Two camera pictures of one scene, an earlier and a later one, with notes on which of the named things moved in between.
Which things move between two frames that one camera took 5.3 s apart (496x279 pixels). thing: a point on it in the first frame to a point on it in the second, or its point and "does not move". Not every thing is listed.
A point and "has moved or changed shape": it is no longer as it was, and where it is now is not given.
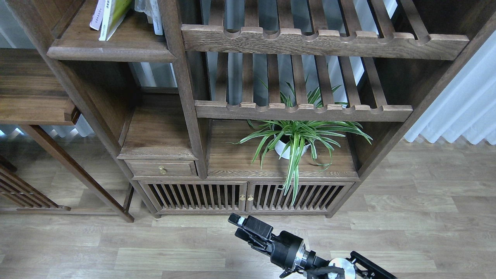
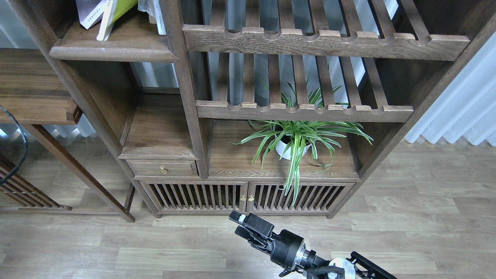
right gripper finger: x=252 y=241 does not move
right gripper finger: x=258 y=227 does not move
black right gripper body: x=286 y=250 does not move
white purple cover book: x=97 y=19 has moved or changed shape
